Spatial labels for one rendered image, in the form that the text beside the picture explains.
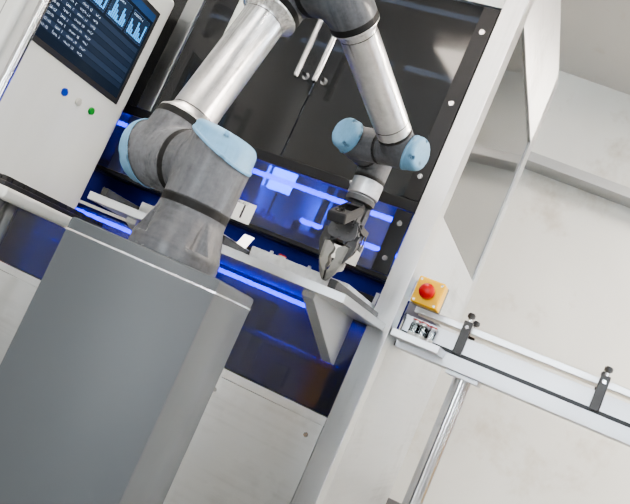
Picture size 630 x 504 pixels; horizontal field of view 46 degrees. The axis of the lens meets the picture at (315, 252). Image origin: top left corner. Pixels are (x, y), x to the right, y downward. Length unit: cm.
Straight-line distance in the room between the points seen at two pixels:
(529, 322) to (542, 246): 49
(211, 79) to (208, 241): 32
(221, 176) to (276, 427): 95
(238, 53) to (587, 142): 397
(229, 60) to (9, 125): 85
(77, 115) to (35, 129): 15
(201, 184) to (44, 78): 101
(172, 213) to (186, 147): 11
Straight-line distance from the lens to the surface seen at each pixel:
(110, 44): 224
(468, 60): 212
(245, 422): 200
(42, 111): 212
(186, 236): 114
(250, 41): 138
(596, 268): 497
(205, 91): 133
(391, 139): 155
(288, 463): 196
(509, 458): 483
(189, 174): 117
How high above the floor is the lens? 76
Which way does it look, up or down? 7 degrees up
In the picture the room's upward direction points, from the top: 24 degrees clockwise
